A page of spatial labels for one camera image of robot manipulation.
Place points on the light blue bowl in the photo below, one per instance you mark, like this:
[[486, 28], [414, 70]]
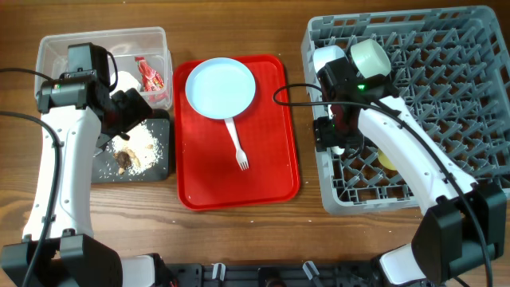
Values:
[[322, 56]]

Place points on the red plastic tray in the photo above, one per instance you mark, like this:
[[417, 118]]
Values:
[[208, 175]]

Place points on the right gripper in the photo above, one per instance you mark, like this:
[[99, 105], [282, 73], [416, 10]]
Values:
[[324, 137]]

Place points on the red snack wrapper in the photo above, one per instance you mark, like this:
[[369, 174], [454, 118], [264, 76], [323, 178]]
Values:
[[151, 79]]

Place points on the rice and food scraps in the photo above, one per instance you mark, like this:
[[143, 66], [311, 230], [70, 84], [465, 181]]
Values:
[[136, 155]]

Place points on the black tray bin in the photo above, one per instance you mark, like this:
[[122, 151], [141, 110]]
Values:
[[104, 170]]

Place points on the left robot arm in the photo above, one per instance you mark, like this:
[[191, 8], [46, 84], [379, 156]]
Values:
[[79, 112]]

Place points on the yellow cup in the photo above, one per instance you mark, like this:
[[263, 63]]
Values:
[[384, 160]]

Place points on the green bowl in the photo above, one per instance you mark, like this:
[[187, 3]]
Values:
[[370, 59]]

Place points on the white plastic spoon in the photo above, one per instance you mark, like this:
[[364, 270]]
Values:
[[337, 150]]

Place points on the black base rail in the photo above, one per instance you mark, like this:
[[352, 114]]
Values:
[[343, 274]]

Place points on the grey dishwasher rack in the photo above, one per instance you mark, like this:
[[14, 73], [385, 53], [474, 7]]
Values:
[[451, 67]]

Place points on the light blue plate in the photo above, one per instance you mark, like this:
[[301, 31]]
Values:
[[220, 88]]

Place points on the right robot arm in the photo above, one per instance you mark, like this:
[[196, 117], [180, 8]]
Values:
[[463, 224]]

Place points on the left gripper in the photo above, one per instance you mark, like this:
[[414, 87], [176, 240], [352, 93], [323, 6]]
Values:
[[135, 108]]

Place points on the crumpled white tissue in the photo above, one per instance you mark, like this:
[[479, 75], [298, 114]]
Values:
[[125, 82]]

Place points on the pink plastic fork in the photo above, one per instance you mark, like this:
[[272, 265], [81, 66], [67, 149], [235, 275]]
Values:
[[240, 155]]

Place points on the clear plastic bin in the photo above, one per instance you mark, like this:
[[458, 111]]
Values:
[[125, 45]]

